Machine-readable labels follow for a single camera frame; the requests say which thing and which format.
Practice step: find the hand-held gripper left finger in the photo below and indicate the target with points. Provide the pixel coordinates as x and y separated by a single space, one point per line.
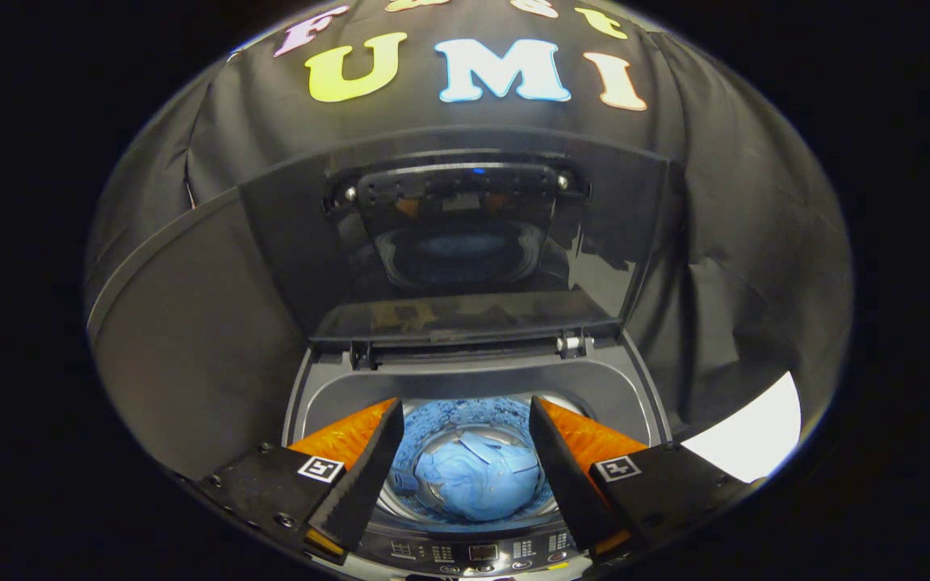
364 476

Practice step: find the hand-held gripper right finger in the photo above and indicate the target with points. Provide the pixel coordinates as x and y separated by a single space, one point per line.
562 476

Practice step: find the light blue polo shirt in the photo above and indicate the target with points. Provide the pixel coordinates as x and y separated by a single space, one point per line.
477 480

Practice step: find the grey top-load washing machine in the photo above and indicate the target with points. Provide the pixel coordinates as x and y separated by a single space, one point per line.
465 379

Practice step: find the dark washing machine lid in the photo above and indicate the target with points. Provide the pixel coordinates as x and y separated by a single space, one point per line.
465 242

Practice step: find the white flat panel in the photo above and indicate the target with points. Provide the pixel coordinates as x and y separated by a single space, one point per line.
747 440

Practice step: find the grey cabinet with dark top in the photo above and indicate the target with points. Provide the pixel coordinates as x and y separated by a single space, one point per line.
190 339

